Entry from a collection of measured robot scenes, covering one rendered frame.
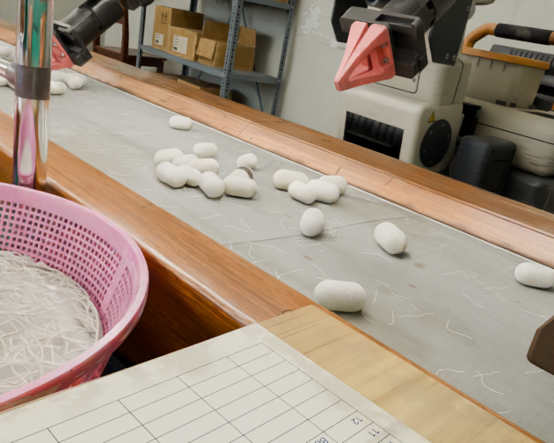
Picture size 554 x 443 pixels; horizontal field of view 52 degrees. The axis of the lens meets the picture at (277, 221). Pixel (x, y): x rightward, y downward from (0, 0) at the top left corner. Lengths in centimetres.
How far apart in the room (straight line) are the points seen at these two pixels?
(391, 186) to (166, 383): 48
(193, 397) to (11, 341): 14
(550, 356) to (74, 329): 24
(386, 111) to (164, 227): 87
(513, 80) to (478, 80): 9
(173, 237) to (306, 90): 313
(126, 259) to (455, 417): 20
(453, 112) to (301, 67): 234
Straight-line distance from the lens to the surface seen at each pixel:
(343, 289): 37
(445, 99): 122
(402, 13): 70
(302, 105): 350
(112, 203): 43
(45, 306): 35
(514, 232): 61
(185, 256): 35
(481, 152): 125
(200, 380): 22
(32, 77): 43
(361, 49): 66
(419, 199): 64
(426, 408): 25
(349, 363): 26
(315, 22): 349
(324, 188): 58
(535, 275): 51
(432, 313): 41
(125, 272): 34
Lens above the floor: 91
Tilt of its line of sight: 20 degrees down
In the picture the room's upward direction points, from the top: 11 degrees clockwise
